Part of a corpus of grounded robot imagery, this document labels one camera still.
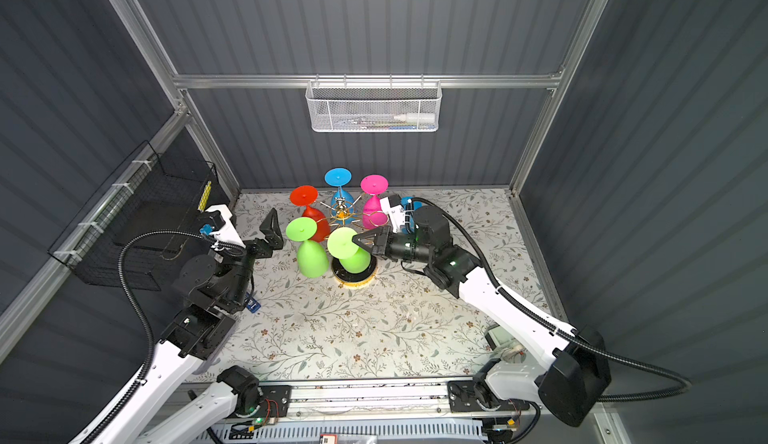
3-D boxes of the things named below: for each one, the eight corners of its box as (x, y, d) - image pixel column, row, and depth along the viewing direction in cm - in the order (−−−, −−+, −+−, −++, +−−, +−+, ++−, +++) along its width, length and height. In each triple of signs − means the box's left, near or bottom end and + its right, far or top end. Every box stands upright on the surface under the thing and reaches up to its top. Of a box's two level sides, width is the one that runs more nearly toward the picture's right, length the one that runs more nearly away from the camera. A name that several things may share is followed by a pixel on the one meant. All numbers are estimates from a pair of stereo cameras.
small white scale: (492, 353, 82) (497, 347, 78) (481, 335, 85) (486, 329, 81) (509, 345, 83) (515, 339, 79) (497, 327, 87) (503, 320, 82)
